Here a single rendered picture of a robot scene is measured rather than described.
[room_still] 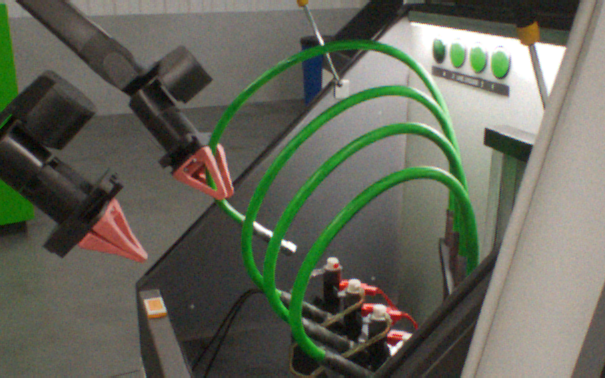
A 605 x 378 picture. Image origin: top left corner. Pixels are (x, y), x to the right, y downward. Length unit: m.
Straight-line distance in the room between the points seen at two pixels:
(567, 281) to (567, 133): 0.13
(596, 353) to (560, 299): 0.06
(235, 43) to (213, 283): 6.59
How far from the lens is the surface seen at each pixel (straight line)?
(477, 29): 1.13
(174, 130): 1.06
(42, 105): 0.79
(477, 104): 1.19
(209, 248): 1.33
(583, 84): 0.67
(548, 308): 0.67
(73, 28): 1.16
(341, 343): 0.91
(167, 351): 1.14
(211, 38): 7.76
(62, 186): 0.81
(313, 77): 7.20
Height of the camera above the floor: 1.53
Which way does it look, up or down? 18 degrees down
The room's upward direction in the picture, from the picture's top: straight up
